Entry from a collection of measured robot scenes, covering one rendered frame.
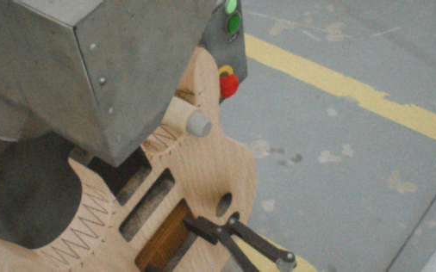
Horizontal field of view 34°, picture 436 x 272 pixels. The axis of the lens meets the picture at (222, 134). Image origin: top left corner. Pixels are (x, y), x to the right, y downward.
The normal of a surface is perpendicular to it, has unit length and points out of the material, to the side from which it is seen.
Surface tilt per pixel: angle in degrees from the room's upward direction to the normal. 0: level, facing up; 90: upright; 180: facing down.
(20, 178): 90
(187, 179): 89
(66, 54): 90
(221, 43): 90
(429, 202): 0
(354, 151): 0
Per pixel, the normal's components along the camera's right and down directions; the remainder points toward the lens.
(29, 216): 0.80, 0.40
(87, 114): -0.60, 0.64
